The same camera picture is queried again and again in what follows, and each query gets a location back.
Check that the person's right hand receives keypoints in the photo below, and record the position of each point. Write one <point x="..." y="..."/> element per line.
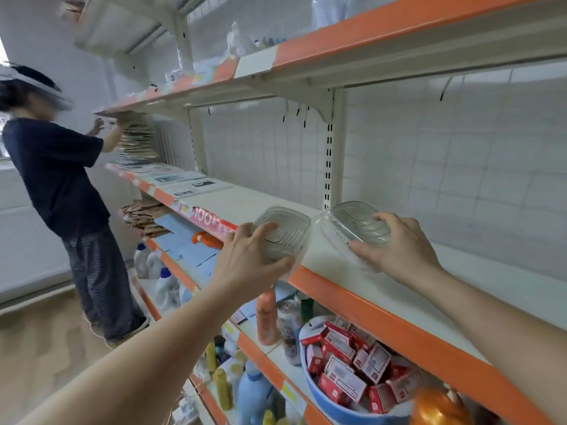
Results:
<point x="407" y="256"/>

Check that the person's left hand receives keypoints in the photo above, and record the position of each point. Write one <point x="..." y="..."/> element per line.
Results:
<point x="248" y="265"/>

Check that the orange metal store shelving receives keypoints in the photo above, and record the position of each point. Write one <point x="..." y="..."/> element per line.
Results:
<point x="381" y="35"/>

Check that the person's right forearm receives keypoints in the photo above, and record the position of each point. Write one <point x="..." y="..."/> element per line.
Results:
<point x="505" y="341"/>

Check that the person's left forearm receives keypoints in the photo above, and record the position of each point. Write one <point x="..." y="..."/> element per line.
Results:
<point x="151" y="367"/>

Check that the orange packaged item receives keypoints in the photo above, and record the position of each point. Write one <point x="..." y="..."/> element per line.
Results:
<point x="208" y="240"/>

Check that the pink printed label strip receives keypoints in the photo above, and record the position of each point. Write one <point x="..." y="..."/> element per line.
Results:
<point x="213" y="221"/>

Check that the silver drink can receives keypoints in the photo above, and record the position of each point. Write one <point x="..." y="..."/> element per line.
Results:
<point x="290" y="332"/>

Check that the white flat carton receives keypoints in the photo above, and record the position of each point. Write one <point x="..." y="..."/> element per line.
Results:
<point x="182" y="181"/>

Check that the stack of brown paper bags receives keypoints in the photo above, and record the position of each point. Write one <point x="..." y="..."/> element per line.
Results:
<point x="146" y="217"/>

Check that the yellow plastic bottle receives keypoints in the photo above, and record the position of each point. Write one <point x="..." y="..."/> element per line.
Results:
<point x="222" y="389"/>

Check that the blue tub of red packets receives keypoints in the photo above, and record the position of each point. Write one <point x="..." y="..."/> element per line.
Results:
<point x="350" y="376"/>

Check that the light blue plastic bottle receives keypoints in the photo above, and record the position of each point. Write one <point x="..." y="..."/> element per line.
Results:
<point x="252" y="398"/>

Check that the stack of flat cartons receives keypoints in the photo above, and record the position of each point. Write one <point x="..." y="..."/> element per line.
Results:
<point x="137" y="146"/>

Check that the clear plastic package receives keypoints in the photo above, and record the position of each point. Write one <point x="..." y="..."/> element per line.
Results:
<point x="239" y="41"/>

